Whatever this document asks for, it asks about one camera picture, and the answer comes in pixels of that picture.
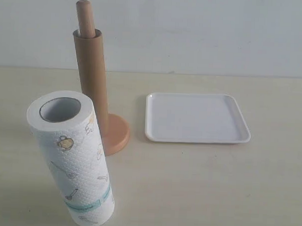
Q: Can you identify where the wooden paper towel holder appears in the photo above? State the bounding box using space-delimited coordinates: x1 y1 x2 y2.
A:
76 0 130 156

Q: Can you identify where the printed white paper towel roll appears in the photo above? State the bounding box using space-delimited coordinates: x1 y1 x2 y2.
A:
27 90 115 226

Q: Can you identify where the white rectangular tray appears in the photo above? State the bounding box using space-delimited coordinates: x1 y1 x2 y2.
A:
145 92 251 144

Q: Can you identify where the brown cardboard tube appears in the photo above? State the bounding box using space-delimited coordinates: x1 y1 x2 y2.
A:
73 29 109 137

